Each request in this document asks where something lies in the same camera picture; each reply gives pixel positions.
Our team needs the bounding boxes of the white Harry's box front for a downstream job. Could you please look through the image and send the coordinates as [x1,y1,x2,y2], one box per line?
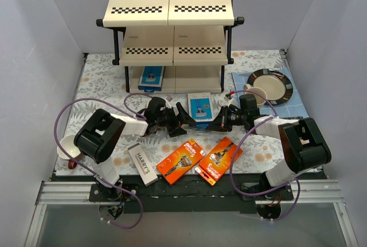
[128,143,158,186]

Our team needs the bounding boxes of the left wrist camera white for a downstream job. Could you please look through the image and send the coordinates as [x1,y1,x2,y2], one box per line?
[164,95,173,108]

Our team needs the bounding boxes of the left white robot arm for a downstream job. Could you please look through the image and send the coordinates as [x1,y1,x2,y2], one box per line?
[73,97,196,201]

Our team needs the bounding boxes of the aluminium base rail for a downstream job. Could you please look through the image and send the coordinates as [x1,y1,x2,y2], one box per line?
[26,175,358,246]

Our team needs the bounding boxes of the dark rimmed plate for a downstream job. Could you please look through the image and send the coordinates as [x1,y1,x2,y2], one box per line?
[247,69,294,105]

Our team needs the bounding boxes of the orange gillette razor pack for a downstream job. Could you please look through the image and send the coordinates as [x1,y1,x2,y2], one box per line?
[195,137,243,186]
[157,139,206,185]

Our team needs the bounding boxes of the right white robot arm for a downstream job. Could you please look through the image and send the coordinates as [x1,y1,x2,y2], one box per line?
[207,91,331,200]

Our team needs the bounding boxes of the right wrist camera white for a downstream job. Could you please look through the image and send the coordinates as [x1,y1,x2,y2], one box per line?
[224,93,239,107]

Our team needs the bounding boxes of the floral table mat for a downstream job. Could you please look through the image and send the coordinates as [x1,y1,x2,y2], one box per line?
[65,50,289,175]

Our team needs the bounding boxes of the beige ceramic mug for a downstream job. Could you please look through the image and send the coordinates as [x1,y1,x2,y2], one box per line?
[243,84,268,108]

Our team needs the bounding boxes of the blue checked cloth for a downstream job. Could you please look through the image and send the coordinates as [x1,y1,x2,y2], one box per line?
[232,68,308,117]

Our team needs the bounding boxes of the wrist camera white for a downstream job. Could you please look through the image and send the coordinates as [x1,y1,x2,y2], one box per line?
[224,93,239,107]
[164,95,173,108]

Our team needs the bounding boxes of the blue razor box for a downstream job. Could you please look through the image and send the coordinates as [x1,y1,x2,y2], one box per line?
[138,66,165,93]
[188,92,214,130]

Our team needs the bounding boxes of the beige three-tier shelf rack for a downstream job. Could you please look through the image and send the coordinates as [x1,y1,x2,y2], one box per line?
[96,0,244,93]

